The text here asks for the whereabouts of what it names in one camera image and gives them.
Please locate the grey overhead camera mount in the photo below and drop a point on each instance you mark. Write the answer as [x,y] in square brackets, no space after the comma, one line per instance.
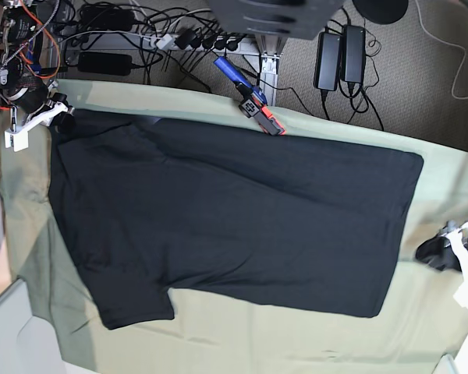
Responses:
[300,19]

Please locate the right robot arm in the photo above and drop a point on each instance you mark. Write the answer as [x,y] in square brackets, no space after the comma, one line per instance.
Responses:
[30,60]

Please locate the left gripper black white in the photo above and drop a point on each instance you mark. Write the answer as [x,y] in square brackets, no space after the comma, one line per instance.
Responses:
[449,251]

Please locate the grey white bin corner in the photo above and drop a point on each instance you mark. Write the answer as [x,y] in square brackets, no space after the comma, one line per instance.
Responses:
[28,344]

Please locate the black power brick left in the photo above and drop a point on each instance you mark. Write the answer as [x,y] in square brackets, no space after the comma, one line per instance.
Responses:
[105,63]

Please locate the blue orange bar clamp centre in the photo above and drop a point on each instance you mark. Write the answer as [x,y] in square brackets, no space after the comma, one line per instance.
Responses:
[254,103]

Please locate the black power brick pair outer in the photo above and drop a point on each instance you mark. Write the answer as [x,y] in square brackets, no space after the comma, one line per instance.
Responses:
[353,54]

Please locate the black round lamp base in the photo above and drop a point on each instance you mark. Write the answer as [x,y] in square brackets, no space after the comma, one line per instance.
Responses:
[382,12]

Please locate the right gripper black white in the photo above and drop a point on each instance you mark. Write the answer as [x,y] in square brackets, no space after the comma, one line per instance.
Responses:
[34,98]

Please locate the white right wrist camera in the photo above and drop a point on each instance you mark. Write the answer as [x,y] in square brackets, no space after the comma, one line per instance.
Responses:
[16,140]

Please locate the white power strip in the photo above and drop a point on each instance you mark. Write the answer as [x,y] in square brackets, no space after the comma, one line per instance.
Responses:
[190,40]

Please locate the dark navy T-shirt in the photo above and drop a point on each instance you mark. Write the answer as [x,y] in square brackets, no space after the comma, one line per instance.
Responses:
[145,205]

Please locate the black power brick pair inner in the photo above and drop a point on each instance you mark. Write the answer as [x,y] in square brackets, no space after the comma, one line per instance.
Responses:
[326,75]

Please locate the black power brick pair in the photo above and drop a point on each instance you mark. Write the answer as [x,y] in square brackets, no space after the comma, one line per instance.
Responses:
[353,54]
[326,75]

